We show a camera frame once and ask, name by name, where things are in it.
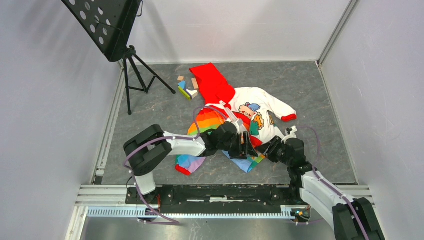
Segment corner aluminium wall profile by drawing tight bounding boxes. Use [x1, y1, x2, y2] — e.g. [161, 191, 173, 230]
[316, 0, 360, 69]

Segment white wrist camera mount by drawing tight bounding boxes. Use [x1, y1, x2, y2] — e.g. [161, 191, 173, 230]
[231, 118, 248, 133]
[282, 125, 298, 143]

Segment blue wooden block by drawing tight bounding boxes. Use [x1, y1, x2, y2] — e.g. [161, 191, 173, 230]
[178, 80, 187, 90]

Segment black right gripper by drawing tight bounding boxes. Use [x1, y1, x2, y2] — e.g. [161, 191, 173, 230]
[254, 135, 292, 167]

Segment long wooden block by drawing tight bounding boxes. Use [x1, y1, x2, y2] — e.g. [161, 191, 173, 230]
[191, 78, 199, 90]

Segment aluminium frame rail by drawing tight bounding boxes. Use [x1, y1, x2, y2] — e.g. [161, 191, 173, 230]
[75, 184, 376, 220]

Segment rainbow and white kids jacket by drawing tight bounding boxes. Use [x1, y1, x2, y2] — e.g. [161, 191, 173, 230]
[187, 63, 297, 173]

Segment beige wooden block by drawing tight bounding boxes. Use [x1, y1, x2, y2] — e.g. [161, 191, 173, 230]
[186, 89, 199, 100]

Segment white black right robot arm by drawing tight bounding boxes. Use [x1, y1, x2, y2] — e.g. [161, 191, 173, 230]
[256, 136, 385, 240]

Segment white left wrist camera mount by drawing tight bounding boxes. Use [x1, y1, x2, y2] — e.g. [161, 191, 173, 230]
[231, 118, 248, 133]

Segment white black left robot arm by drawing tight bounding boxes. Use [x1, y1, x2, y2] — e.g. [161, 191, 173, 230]
[123, 122, 258, 204]

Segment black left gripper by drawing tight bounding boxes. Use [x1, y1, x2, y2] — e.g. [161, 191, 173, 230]
[217, 131, 258, 160]

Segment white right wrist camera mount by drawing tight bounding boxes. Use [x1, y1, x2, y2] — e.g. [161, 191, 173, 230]
[282, 125, 298, 143]

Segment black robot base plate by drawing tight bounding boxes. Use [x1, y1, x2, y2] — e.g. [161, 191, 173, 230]
[125, 184, 311, 216]

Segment black perforated music stand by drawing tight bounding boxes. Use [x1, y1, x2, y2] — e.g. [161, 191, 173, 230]
[62, 0, 176, 115]

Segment green yellow wooden block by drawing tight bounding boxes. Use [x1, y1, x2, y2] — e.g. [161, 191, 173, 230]
[178, 86, 192, 101]

